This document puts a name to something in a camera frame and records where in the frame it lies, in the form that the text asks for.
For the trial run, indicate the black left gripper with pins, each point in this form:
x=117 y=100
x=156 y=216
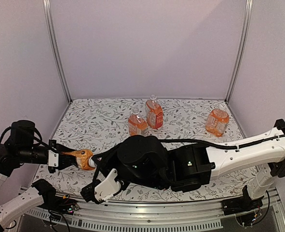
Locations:
x=58 y=147

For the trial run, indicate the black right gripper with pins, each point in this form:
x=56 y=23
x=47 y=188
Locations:
x=108 y=157

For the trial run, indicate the slim orange drink bottle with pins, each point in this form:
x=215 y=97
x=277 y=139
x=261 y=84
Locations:
x=80 y=159

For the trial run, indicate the large orange-label plastic bottle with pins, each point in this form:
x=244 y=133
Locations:
x=154 y=113

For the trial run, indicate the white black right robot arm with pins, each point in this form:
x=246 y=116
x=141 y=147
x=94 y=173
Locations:
x=145 y=161

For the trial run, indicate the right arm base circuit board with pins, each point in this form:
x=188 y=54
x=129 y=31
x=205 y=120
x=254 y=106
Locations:
x=248 y=219

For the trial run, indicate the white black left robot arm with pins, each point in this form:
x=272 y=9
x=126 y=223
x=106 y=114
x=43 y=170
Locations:
x=22 y=143

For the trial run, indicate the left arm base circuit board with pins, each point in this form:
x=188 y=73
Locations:
x=66 y=205

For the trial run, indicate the floral patterned table mat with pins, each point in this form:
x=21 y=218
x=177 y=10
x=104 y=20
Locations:
x=101 y=124

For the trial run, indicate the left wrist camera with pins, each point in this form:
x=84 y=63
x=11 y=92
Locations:
x=53 y=159

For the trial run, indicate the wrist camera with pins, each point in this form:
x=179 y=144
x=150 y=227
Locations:
x=98 y=192
x=53 y=159

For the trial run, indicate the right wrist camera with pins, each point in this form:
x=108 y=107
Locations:
x=98 y=192

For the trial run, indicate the white perforated cable tray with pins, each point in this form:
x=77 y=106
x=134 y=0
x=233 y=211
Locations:
x=142 y=218

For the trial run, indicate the aluminium front rail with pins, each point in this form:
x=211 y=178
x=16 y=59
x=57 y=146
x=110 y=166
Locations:
x=272 y=219

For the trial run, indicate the left aluminium frame post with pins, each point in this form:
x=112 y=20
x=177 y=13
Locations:
x=55 y=49

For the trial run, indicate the aluminium frame post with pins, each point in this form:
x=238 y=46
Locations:
x=55 y=49
x=241 y=49

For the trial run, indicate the right aluminium frame post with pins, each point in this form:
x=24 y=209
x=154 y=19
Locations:
x=241 y=49

